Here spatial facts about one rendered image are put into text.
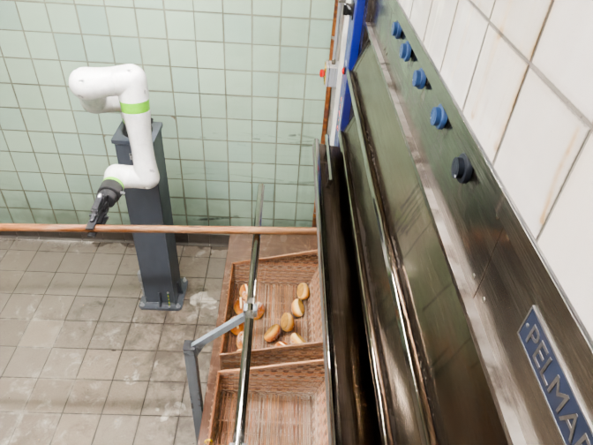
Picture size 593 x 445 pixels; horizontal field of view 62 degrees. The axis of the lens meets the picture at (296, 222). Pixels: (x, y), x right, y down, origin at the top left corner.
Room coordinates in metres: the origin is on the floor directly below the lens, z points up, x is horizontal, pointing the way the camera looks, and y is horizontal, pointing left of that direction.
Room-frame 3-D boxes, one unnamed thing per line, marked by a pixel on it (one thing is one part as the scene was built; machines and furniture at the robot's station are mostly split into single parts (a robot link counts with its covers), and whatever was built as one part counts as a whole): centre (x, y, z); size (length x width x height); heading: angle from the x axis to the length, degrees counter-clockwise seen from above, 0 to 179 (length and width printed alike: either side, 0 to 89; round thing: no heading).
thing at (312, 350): (1.49, 0.06, 0.72); 0.56 x 0.49 x 0.28; 3
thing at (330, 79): (2.41, -0.12, 1.46); 0.10 x 0.07 x 0.10; 3
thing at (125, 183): (1.76, 0.80, 1.18); 0.14 x 0.13 x 0.11; 3
